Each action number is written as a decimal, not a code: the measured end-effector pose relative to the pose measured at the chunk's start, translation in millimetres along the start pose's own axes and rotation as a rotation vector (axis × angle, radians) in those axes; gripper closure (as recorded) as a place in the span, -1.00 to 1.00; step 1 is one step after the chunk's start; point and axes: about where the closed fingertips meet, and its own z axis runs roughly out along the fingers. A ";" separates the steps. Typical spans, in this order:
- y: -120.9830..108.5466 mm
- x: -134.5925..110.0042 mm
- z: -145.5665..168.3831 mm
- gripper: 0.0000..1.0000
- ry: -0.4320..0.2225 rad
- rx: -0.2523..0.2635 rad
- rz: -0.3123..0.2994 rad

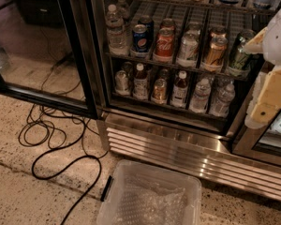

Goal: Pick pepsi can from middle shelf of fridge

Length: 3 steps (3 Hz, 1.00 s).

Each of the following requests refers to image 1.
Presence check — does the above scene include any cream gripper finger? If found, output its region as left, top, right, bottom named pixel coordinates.
left=244, top=66, right=281, bottom=129
left=244, top=27, right=267, bottom=54

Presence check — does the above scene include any blue pepsi can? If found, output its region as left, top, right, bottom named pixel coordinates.
left=132, top=24, right=148, bottom=53
left=138, top=15, right=155, bottom=44

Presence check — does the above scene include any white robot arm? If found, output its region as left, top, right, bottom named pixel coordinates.
left=244, top=8, right=281, bottom=129

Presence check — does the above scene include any rear green soda can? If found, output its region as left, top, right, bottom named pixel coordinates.
left=235, top=29, right=256, bottom=45

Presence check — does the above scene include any green soda can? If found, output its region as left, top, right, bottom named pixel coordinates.
left=235, top=29, right=256, bottom=45
left=229, top=43, right=251, bottom=70

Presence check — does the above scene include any front green soda can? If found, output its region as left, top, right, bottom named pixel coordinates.
left=229, top=43, right=251, bottom=70

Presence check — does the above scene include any front gold soda can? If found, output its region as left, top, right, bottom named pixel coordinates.
left=203, top=37, right=228, bottom=66

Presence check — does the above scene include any gold soda can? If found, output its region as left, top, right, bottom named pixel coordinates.
left=209, top=26, right=227, bottom=38
left=203, top=37, right=228, bottom=66

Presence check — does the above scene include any rear gold soda can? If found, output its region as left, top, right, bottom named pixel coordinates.
left=209, top=26, right=227, bottom=38

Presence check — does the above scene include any closed right fridge door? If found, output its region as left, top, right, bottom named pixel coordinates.
left=226, top=63, right=281, bottom=169

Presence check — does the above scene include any rear silver soda can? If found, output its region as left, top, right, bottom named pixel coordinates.
left=185, top=22, right=202, bottom=38

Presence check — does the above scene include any silver soda can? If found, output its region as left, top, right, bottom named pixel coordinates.
left=185, top=22, right=202, bottom=38
left=177, top=33, right=199, bottom=66

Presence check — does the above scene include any front silver soda can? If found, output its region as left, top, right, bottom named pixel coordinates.
left=177, top=33, right=199, bottom=66

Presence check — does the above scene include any stainless steel fridge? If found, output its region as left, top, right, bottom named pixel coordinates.
left=65, top=0, right=281, bottom=204

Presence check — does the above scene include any front red coca-cola can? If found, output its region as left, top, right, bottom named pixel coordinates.
left=155, top=28, right=174, bottom=57

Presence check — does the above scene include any red coca-cola can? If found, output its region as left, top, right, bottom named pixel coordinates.
left=155, top=28, right=174, bottom=57
left=160, top=18, right=176, bottom=31

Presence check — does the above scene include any rear red coca-cola can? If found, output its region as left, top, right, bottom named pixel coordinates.
left=160, top=18, right=176, bottom=31

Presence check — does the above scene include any bottom shelf orange can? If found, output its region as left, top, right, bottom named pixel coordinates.
left=151, top=79, right=167, bottom=104

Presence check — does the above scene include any rear middle shelf water bottle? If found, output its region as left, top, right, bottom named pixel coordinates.
left=116, top=0, right=130, bottom=23

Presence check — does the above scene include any shelf water bottle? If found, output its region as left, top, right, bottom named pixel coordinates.
left=105, top=4, right=128, bottom=55
left=116, top=0, right=130, bottom=23

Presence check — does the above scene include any bottom shelf silver can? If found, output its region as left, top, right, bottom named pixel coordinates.
left=115, top=70, right=130, bottom=96

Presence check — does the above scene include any open glass fridge door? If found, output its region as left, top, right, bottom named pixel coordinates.
left=0, top=0, right=98, bottom=119

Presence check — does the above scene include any bottom right water bottle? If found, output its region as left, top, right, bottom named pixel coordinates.
left=209, top=83, right=235, bottom=117

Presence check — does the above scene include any bottom left water bottle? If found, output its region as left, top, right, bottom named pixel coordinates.
left=189, top=78, right=211, bottom=113

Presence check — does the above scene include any right brown tea bottle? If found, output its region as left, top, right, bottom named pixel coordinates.
left=170, top=70, right=188, bottom=108

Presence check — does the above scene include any brown tea bottle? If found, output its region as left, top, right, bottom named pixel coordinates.
left=133, top=63, right=148, bottom=100
left=170, top=70, right=188, bottom=108

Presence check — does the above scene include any left brown tea bottle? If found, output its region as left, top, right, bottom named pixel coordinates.
left=133, top=63, right=148, bottom=100

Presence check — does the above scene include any clear plastic bin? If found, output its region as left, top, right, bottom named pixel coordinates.
left=96, top=160, right=201, bottom=225

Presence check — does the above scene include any bubble wrap sheet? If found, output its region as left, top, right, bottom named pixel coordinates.
left=112, top=176, right=187, bottom=225

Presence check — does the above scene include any black floor cable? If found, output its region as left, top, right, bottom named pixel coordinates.
left=0, top=52, right=110, bottom=225

